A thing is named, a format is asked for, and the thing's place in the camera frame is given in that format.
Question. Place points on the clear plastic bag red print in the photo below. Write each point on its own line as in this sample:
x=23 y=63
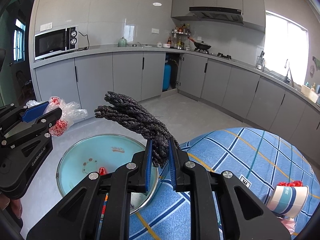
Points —
x=72 y=110

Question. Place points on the metal faucet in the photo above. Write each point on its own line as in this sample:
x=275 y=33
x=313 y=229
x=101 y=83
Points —
x=289 y=75

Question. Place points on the wall ornament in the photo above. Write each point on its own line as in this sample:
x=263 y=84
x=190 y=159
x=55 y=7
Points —
x=316 y=63

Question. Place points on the black wok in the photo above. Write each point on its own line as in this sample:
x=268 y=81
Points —
x=202 y=46

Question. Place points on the gas stove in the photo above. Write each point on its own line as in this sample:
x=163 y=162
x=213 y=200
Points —
x=222 y=55

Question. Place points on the striped paper cup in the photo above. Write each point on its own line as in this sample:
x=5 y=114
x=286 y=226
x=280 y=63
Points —
x=287 y=200

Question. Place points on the black range hood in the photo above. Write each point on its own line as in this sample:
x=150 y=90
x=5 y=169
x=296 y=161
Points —
x=217 y=15

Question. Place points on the teal basin with metal rim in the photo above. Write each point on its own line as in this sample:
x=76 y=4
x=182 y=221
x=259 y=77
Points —
x=80 y=160

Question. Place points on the blue framed window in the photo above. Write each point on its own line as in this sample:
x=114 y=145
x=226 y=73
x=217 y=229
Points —
x=19 y=40

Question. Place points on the person's left hand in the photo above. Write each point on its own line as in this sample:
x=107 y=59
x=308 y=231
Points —
x=8 y=205

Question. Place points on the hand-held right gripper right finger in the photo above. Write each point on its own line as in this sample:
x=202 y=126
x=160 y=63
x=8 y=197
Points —
x=172 y=165

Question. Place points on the knife holder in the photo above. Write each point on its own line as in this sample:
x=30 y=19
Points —
x=260 y=61

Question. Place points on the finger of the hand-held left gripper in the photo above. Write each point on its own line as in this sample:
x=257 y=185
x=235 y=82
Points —
x=50 y=118
x=35 y=111

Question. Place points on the white wall socket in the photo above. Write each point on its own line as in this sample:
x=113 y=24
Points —
x=155 y=31
x=46 y=26

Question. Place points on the bright kitchen window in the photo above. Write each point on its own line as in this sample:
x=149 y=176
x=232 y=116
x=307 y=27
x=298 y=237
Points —
x=285 y=45

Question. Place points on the red foil wrapper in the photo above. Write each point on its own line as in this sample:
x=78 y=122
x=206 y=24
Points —
x=102 y=171
x=290 y=184

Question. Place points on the silver microwave oven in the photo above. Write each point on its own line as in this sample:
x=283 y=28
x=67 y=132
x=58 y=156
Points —
x=51 y=45

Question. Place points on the green teapot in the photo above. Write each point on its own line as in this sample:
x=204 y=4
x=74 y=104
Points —
x=122 y=42

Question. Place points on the metal spice rack with bottles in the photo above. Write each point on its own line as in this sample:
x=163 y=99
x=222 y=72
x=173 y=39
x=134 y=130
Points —
x=178 y=37

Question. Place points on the pink plastic wrapper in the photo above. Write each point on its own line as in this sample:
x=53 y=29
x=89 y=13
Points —
x=287 y=225

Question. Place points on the blue gas cylinder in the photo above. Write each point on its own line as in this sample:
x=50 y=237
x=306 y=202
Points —
x=167 y=77

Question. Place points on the blue plaid blanket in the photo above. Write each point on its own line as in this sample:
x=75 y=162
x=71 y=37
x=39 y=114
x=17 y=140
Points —
x=220 y=155

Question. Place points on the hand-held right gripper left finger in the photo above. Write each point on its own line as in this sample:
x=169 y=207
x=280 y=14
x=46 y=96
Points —
x=148 y=165

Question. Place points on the beige box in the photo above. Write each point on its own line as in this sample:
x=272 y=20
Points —
x=310 y=93

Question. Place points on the grey lower cabinets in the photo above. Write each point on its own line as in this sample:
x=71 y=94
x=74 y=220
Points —
x=100 y=80

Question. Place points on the round ceiling light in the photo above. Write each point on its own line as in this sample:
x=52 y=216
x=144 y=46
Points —
x=157 y=4

